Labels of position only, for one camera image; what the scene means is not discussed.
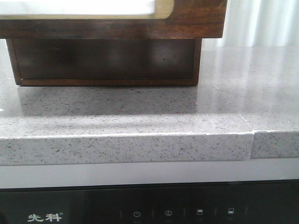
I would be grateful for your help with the dark wooden drawer cabinet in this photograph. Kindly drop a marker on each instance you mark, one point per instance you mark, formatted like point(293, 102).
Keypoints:
point(20, 80)

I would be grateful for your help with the black appliance control panel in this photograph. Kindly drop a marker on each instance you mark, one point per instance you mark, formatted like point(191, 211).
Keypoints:
point(248, 202)

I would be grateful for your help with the white pleated curtain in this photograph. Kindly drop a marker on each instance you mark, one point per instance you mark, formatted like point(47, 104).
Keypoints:
point(255, 23)

